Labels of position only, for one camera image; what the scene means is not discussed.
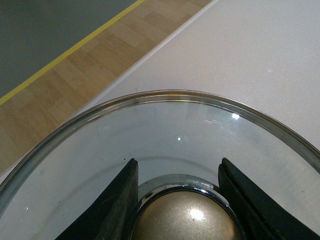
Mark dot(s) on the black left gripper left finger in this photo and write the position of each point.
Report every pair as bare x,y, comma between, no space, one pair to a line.
106,217

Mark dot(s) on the glass pot lid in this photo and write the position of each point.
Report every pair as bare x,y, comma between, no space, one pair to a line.
179,139

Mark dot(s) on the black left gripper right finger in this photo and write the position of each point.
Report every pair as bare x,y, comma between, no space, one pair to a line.
260,216

